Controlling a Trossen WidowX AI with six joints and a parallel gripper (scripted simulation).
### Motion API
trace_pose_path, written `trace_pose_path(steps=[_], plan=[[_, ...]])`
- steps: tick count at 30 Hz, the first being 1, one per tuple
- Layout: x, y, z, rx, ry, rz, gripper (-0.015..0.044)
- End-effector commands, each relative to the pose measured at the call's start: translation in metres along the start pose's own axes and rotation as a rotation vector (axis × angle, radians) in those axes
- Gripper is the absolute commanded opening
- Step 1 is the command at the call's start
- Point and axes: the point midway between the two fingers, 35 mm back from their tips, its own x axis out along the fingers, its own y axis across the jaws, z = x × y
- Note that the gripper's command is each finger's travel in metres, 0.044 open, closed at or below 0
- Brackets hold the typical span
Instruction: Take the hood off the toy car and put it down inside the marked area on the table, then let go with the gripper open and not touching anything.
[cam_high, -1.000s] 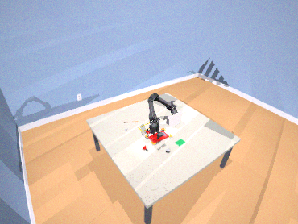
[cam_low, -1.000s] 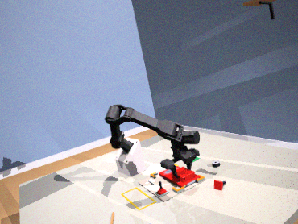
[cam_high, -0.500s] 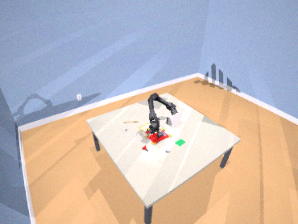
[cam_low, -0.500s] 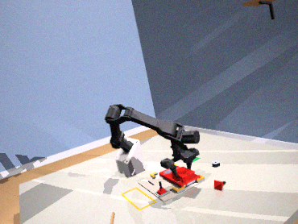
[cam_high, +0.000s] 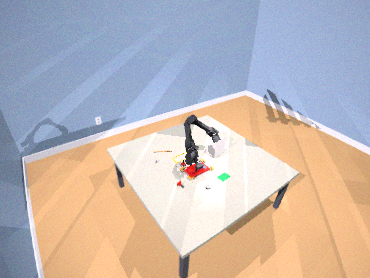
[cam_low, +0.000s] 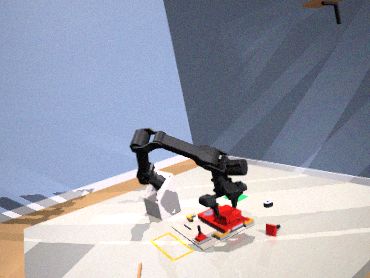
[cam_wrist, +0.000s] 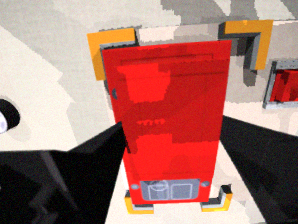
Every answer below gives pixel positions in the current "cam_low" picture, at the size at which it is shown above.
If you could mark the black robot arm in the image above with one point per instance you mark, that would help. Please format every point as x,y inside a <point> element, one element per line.
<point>204,156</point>

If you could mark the green flat square marker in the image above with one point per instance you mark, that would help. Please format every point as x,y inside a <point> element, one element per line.
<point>241,197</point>

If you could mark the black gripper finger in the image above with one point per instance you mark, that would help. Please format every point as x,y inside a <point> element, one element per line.
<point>215,209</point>
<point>234,202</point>

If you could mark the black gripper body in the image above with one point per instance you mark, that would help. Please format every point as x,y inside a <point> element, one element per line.
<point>209,200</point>

